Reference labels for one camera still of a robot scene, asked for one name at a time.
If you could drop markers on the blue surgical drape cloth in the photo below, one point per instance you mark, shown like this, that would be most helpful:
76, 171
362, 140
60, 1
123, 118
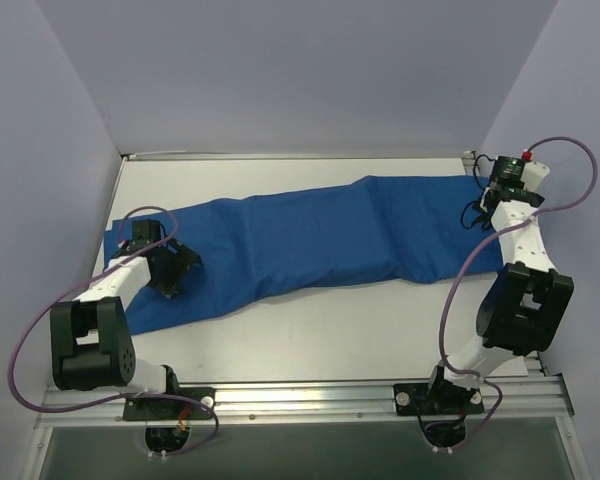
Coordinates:
375, 229

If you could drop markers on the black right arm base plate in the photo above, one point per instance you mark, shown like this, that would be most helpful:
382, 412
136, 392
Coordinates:
411, 399

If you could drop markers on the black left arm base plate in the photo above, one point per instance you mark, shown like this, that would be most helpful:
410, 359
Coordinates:
145, 409

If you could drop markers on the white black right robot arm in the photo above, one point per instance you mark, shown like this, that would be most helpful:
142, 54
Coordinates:
526, 303

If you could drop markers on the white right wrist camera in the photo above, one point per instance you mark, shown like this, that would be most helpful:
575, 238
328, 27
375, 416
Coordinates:
534, 172

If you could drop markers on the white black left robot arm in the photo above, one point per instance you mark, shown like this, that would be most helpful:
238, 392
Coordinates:
91, 344

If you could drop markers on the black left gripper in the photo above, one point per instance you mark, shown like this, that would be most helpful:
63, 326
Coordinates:
172, 267

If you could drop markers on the aluminium front frame rail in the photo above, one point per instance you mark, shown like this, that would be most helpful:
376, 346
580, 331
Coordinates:
318, 402

